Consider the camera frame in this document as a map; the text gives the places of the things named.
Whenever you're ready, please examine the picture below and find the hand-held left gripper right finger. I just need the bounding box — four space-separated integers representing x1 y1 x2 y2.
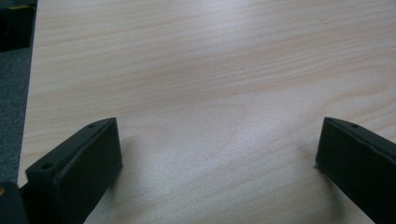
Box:
315 116 396 224

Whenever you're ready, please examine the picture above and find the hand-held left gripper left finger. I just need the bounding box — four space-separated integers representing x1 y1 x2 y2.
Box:
20 117 123 224

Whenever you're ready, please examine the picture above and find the black box with yellow edge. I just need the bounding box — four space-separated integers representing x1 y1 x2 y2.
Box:
0 4 36 52

